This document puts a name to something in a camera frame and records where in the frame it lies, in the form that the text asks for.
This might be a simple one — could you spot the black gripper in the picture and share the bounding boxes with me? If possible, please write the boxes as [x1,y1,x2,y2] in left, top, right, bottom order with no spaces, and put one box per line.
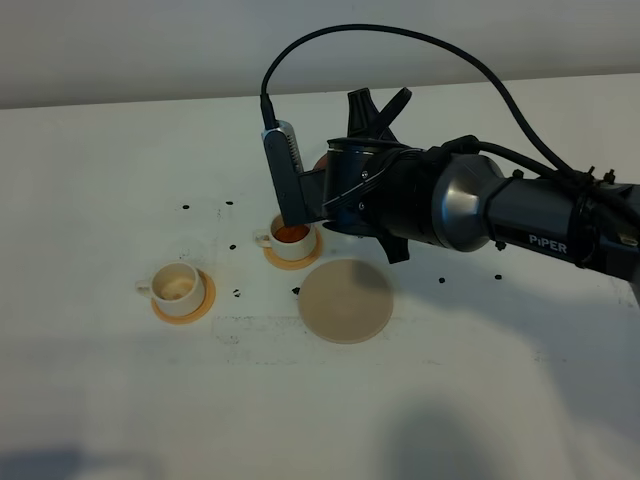
[322,87,415,239]

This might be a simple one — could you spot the brown clay teapot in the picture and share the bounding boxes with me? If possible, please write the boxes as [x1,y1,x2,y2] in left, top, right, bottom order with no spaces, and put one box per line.
[313,154,328,172]

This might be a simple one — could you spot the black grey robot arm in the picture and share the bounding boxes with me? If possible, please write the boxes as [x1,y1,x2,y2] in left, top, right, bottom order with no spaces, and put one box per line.
[322,89,639,284]

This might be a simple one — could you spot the beige round teapot trivet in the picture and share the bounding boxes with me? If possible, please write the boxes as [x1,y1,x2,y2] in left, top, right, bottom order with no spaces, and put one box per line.
[298,259,394,344]

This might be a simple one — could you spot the white teacup far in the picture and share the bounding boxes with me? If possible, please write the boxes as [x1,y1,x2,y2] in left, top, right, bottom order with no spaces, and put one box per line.
[253,215,317,262]

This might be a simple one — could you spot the white teacup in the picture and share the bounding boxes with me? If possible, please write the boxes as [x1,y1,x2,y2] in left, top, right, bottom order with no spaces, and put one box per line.
[135,262,206,317]
[253,215,317,262]

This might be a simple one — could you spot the orange coaster far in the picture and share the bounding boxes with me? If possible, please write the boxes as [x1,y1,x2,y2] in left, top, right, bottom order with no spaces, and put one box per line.
[263,230,324,271]

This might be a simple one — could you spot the orange coaster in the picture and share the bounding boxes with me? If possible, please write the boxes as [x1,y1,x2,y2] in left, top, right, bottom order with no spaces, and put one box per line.
[150,270,216,325]
[263,230,324,271]

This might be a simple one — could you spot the orange coaster near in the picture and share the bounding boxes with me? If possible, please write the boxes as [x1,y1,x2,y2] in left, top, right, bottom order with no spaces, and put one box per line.
[150,270,216,325]

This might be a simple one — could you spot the white teacup near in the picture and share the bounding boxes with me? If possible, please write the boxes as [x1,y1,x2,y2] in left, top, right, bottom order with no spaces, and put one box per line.
[135,262,206,317]

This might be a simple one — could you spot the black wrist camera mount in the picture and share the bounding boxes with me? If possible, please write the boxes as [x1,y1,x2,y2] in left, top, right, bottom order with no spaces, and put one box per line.
[298,168,326,223]

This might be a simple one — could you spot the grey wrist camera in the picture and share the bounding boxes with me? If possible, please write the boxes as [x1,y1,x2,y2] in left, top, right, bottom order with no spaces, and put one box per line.
[262,121,307,226]

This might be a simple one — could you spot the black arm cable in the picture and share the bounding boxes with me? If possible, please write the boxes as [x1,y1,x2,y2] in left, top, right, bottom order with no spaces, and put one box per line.
[260,22,601,181]

